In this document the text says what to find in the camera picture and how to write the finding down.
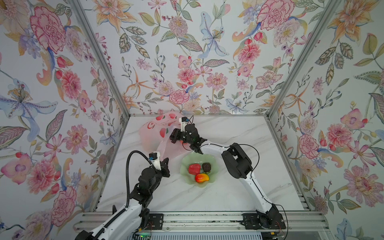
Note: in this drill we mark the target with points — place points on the pink plastic bag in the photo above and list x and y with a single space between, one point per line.
155 136

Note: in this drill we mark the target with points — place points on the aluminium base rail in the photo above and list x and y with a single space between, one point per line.
291 221

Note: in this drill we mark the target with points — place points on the dark brown mangosteen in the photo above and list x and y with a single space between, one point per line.
206 167

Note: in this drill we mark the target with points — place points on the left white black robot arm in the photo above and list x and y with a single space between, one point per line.
135 215

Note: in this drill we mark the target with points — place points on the black mounting plate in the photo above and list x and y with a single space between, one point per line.
255 221
151 221

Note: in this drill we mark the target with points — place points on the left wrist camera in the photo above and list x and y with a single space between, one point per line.
154 158

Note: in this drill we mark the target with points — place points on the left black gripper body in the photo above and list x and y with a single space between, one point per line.
157 177

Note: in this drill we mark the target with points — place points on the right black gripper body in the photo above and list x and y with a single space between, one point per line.
184 138

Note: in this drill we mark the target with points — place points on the light green plate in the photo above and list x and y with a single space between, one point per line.
195 158

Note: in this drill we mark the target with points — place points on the orange red mango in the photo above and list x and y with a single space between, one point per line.
201 178

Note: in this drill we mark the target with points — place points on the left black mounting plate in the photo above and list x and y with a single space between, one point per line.
151 221

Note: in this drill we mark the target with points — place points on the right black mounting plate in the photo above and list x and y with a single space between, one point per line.
255 221

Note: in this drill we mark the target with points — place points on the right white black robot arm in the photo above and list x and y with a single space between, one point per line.
239 166

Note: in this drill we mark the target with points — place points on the small red strawberry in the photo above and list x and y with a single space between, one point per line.
194 169

